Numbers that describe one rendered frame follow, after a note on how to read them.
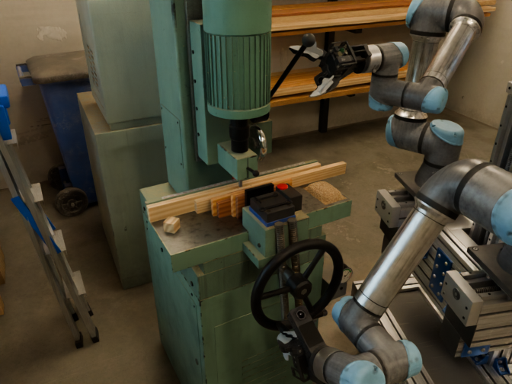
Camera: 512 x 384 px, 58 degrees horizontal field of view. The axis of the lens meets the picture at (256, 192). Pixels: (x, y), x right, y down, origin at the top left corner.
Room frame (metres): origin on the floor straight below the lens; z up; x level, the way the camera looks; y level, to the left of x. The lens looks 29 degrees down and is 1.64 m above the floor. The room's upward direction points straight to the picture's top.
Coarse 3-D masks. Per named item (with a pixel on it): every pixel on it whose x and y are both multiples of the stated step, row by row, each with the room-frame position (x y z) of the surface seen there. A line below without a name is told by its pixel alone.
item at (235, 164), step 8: (224, 144) 1.30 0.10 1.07; (224, 152) 1.26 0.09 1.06; (232, 152) 1.24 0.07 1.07; (248, 152) 1.24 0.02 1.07; (224, 160) 1.26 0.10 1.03; (232, 160) 1.21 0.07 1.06; (240, 160) 1.19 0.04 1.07; (248, 160) 1.21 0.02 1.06; (256, 160) 1.22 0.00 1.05; (224, 168) 1.27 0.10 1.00; (232, 168) 1.21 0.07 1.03; (240, 168) 1.19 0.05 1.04; (256, 168) 1.22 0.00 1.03; (232, 176) 1.22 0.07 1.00; (240, 176) 1.19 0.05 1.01; (248, 176) 1.21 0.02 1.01
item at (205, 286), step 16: (144, 192) 1.48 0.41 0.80; (160, 192) 1.48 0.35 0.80; (176, 192) 1.48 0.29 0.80; (144, 208) 1.45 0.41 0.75; (304, 256) 1.17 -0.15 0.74; (192, 272) 1.04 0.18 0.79; (224, 272) 1.04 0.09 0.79; (240, 272) 1.06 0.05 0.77; (256, 272) 1.09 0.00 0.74; (192, 288) 1.05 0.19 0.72; (208, 288) 1.01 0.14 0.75; (224, 288) 1.04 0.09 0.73
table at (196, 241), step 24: (192, 216) 1.15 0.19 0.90; (216, 216) 1.15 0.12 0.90; (312, 216) 1.18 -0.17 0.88; (336, 216) 1.23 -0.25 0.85; (168, 240) 1.03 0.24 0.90; (192, 240) 1.03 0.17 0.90; (216, 240) 1.03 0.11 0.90; (240, 240) 1.06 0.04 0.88; (168, 264) 0.99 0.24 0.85; (192, 264) 0.99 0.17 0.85; (264, 264) 0.99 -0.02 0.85
